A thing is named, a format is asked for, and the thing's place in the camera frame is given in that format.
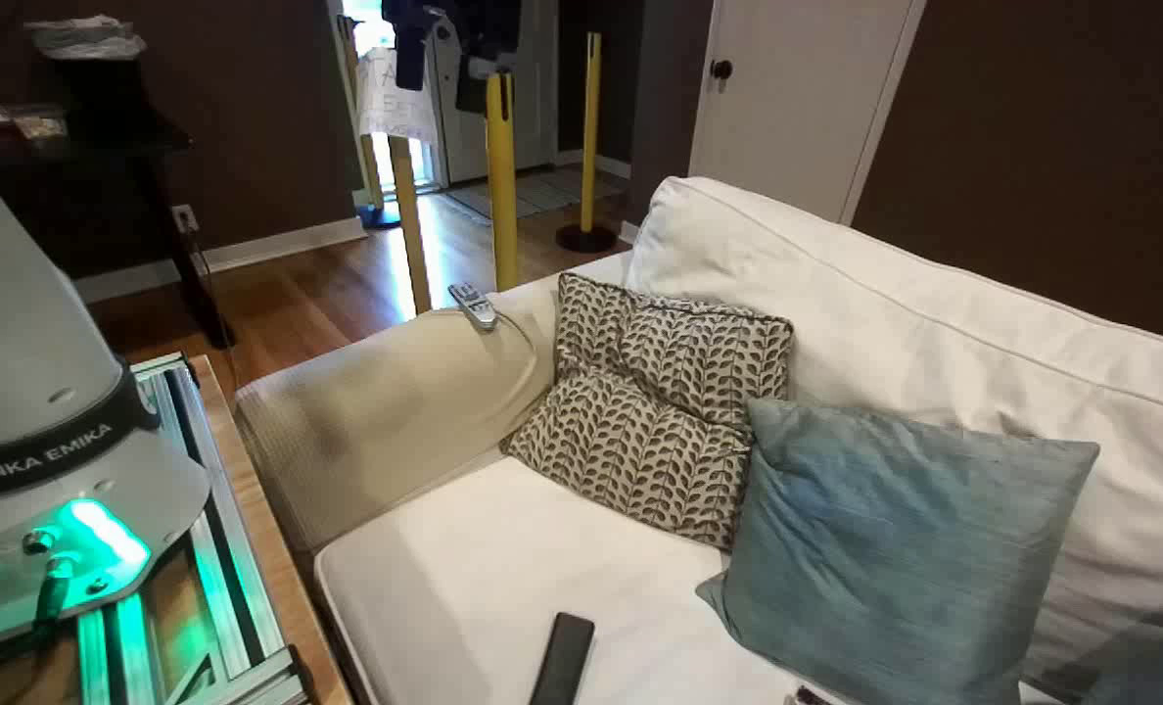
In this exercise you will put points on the black white patterned pillow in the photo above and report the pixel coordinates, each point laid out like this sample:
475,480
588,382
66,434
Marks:
646,409

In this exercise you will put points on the black remote control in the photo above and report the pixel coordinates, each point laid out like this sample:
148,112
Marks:
564,660

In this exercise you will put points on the white couch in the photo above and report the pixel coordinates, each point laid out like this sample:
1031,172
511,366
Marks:
453,599

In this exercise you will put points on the wooden post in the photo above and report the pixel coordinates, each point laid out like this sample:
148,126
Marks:
408,223

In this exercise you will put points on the yellow post front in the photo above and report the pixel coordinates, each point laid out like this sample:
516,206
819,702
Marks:
503,178

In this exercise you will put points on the yellow post with base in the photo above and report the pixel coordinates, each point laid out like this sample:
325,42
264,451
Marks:
585,233

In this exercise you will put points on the white door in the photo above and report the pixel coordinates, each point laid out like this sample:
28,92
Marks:
795,96

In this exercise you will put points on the beige armrest cover cloth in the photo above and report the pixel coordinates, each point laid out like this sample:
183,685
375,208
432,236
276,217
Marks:
375,425

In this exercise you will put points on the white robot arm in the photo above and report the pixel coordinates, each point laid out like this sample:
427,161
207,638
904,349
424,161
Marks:
16,392

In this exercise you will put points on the teal velvet pillow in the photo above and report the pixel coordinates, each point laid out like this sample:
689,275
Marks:
896,561

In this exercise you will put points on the silver remote control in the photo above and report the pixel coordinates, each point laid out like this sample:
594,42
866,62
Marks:
479,311

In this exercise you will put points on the dark side table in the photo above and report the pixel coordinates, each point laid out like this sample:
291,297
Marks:
86,173

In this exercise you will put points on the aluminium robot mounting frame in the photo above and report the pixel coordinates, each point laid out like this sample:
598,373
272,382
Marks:
114,619

